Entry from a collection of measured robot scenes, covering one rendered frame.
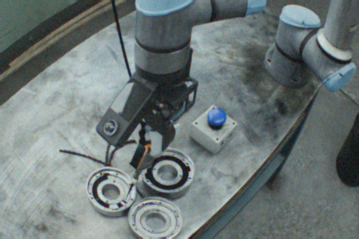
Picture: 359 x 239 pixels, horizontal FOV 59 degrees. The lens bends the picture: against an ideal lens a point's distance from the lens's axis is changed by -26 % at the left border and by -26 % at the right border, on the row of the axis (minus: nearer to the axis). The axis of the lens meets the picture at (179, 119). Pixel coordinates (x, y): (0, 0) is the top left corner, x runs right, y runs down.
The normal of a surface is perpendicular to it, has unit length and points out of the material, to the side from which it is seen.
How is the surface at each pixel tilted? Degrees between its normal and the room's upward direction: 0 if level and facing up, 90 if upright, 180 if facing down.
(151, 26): 90
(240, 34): 0
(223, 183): 0
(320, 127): 0
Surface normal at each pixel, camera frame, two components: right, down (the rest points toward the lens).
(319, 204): 0.07, -0.61
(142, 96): -0.26, -0.23
